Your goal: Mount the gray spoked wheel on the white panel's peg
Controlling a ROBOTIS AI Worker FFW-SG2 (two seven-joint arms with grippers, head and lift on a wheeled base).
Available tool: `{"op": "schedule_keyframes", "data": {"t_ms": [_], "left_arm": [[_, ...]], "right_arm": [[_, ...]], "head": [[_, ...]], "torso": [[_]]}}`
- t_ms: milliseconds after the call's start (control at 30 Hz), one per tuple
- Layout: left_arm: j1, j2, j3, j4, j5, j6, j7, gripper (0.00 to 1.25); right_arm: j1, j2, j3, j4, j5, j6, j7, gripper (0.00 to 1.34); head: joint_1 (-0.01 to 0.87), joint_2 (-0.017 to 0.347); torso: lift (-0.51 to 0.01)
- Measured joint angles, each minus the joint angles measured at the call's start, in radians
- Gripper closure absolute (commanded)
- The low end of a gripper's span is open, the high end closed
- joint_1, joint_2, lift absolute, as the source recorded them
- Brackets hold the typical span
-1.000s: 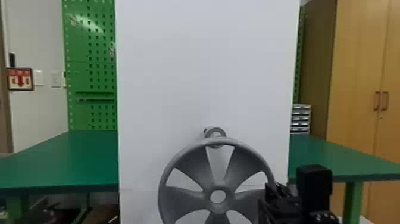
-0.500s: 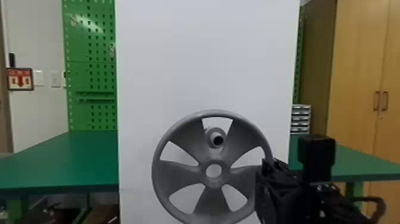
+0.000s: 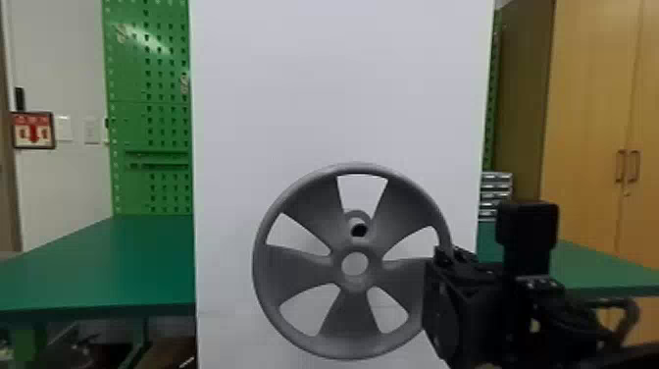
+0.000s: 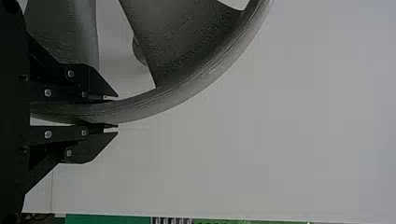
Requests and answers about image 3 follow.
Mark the white panel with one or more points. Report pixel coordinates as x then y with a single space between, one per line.
334 77

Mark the grey wheel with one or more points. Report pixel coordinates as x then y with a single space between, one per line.
314 206

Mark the white drawer cabinet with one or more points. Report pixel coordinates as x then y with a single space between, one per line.
495 193

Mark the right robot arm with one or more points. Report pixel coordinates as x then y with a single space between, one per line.
592 330

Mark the white wall switch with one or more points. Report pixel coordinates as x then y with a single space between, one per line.
64 128
92 130

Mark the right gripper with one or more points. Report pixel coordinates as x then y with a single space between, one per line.
520 324

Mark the wooden cupboard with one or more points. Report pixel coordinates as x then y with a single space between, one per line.
582 113

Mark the red wall sign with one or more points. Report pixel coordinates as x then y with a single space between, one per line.
33 130

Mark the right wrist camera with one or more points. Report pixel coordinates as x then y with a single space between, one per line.
527 232

